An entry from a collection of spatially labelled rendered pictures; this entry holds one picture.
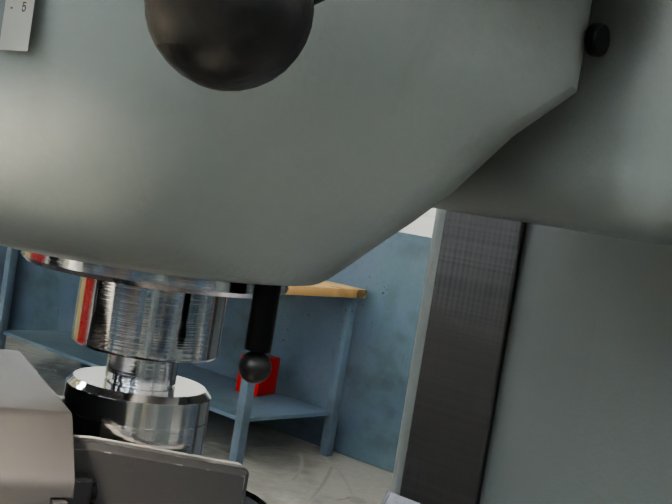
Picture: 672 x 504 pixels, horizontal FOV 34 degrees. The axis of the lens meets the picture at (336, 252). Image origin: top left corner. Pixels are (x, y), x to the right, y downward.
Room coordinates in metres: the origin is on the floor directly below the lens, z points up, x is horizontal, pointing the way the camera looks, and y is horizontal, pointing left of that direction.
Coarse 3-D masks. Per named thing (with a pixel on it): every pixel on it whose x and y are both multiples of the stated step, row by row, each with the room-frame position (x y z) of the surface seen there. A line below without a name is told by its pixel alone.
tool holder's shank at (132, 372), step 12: (108, 360) 0.35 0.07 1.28; (120, 360) 0.34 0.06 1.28; (132, 360) 0.34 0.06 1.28; (144, 360) 0.34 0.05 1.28; (108, 372) 0.34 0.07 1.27; (120, 372) 0.34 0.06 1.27; (132, 372) 0.34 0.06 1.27; (144, 372) 0.34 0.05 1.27; (156, 372) 0.34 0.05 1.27; (168, 372) 0.34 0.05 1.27; (132, 384) 0.34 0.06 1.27; (144, 384) 0.34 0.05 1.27; (156, 384) 0.34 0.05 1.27; (168, 384) 0.35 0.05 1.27
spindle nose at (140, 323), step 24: (96, 288) 0.33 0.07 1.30; (120, 288) 0.33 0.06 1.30; (144, 288) 0.33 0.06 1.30; (96, 312) 0.33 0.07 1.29; (120, 312) 0.33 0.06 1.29; (144, 312) 0.33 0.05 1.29; (168, 312) 0.33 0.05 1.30; (192, 312) 0.33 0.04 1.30; (216, 312) 0.34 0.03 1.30; (72, 336) 0.34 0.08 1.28; (96, 336) 0.33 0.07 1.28; (120, 336) 0.33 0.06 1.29; (144, 336) 0.33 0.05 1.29; (168, 336) 0.33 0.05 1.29; (192, 336) 0.33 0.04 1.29; (216, 336) 0.34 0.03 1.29; (168, 360) 0.33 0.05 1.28; (192, 360) 0.34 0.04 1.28
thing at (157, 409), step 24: (72, 384) 0.34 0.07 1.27; (96, 384) 0.33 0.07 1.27; (120, 384) 0.34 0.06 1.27; (192, 384) 0.36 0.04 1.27; (72, 408) 0.33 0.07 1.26; (96, 408) 0.33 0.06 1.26; (120, 408) 0.33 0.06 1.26; (144, 408) 0.33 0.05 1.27; (168, 408) 0.33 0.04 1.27; (192, 408) 0.34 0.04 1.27
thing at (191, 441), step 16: (80, 416) 0.33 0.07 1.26; (80, 432) 0.33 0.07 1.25; (96, 432) 0.33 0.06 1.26; (112, 432) 0.33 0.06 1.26; (128, 432) 0.33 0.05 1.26; (144, 432) 0.33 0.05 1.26; (160, 432) 0.33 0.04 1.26; (176, 432) 0.33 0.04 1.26; (192, 432) 0.34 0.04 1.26; (160, 448) 0.33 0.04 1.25; (176, 448) 0.33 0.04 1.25; (192, 448) 0.34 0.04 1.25
